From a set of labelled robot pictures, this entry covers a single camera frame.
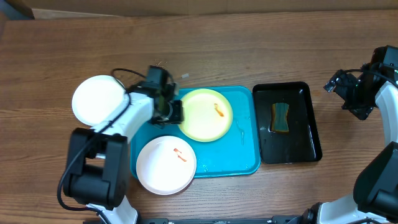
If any yellow plate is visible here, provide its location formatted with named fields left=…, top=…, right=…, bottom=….
left=178, top=88, right=233, bottom=142

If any green yellow sponge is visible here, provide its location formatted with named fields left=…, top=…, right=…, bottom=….
left=271, top=103, right=289, bottom=134

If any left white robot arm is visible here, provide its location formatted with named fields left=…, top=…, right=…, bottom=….
left=57, top=92, right=183, bottom=223

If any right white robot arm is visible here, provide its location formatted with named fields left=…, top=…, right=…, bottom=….
left=290, top=66, right=397, bottom=223

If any black water tray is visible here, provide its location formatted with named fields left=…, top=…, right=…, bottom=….
left=252, top=82, right=323, bottom=164

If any teal plastic tray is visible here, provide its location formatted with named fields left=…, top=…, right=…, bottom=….
left=130, top=86, right=261, bottom=178

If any white plate with stain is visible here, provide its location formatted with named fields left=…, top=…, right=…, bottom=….
left=136, top=136, right=197, bottom=195

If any brown cardboard panel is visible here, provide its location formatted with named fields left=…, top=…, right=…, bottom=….
left=7, top=0, right=397, bottom=16

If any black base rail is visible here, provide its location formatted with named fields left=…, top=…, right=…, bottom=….
left=137, top=215, right=302, bottom=224

